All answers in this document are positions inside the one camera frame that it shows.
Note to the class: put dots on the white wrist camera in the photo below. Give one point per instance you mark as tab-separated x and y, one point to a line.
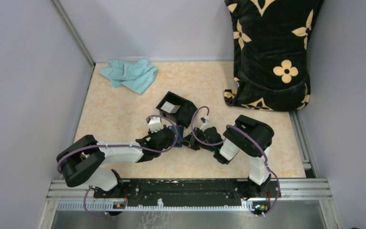
155	124
205	123

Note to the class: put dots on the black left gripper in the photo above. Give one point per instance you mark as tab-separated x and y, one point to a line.
152	135

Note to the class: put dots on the black plastic card box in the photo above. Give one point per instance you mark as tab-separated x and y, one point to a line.
183	116

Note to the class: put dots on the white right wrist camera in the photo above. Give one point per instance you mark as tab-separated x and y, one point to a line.
205	123

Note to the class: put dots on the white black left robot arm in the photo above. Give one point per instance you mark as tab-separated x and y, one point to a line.
81	162

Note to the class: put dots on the black floral cushion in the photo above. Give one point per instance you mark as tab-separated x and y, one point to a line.
270	53

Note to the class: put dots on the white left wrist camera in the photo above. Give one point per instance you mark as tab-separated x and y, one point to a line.
155	124

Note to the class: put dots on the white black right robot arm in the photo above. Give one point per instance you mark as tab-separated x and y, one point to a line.
248	135

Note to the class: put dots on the grey credit card stack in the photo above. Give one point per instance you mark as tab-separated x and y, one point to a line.
169	107

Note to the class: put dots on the blue leather card holder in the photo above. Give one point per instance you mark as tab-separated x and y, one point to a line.
178	130

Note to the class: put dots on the light blue cloth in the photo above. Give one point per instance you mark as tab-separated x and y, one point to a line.
136	76

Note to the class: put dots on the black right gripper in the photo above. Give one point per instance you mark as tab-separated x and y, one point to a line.
190	141

